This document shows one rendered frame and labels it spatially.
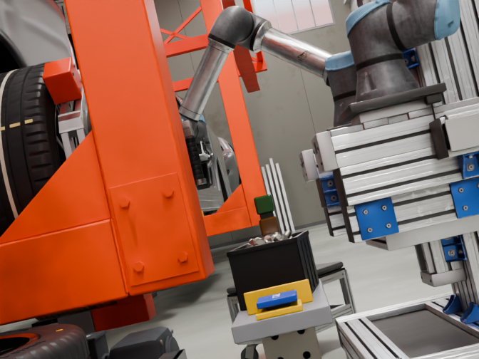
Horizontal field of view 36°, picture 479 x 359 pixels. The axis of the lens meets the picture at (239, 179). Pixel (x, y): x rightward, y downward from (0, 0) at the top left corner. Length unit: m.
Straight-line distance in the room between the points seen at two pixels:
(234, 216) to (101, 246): 4.20
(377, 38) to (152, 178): 0.65
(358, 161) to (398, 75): 0.22
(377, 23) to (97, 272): 0.85
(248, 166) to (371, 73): 3.95
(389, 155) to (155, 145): 0.57
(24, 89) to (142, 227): 0.67
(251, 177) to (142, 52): 4.20
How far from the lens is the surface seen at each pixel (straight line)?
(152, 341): 1.70
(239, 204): 5.67
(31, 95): 1.96
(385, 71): 1.76
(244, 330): 1.26
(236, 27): 2.41
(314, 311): 1.25
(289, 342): 1.39
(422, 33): 1.76
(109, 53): 1.52
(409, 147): 1.74
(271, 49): 2.49
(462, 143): 1.65
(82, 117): 1.92
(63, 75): 1.93
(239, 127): 5.68
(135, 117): 1.48
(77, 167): 1.52
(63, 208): 1.53
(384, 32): 1.77
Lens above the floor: 0.63
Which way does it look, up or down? 3 degrees up
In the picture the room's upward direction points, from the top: 13 degrees counter-clockwise
